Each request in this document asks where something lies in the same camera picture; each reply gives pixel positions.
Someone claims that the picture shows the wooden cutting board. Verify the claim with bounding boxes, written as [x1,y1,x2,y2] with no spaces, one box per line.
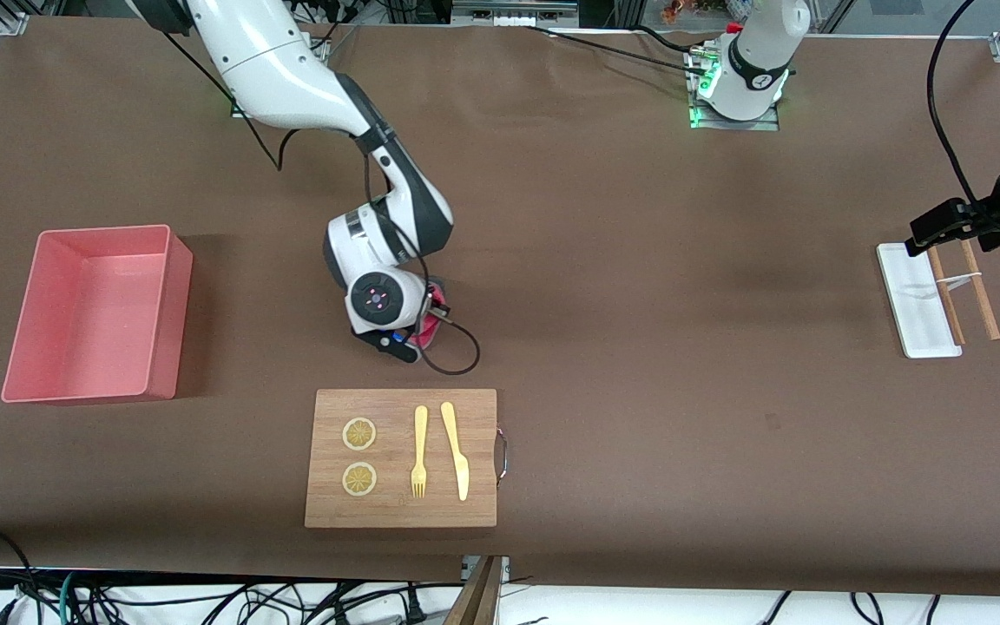
[304,388,499,530]

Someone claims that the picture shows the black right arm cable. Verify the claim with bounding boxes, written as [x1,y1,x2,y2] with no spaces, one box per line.
[161,26,481,376]

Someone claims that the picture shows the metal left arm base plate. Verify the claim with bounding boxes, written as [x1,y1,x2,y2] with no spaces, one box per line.
[687,48,780,132]

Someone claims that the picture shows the grey power strip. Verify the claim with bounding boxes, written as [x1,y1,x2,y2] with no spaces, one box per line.
[452,0,579,27]

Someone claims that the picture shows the yellow plastic fork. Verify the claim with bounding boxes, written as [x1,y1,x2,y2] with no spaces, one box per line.
[411,405,429,499]

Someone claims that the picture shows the wooden dowel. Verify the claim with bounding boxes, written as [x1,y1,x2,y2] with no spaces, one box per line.
[960,239,1000,341]
[925,247,967,346]

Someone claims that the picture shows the yellow plastic knife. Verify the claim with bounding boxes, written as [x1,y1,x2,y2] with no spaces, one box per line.
[440,401,470,502]

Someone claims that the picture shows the dark wooden plank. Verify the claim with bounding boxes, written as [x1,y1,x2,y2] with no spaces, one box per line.
[444,556,501,625]

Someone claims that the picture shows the pink plastic bin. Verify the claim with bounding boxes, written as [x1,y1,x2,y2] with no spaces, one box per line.
[1,224,194,406]

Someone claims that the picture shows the colourful small objects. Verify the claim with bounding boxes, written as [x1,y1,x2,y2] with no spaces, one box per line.
[661,0,727,25]

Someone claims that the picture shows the brown table cover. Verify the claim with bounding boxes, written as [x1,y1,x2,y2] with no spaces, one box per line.
[0,16,1000,600]

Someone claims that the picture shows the pink and grey cloth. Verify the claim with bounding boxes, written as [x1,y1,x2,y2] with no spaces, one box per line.
[413,276,451,350]

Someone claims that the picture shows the white rack tray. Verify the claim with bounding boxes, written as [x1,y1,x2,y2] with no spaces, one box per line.
[876,243,963,359]

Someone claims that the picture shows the metal bracket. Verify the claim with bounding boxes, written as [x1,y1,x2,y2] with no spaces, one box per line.
[461,556,511,584]

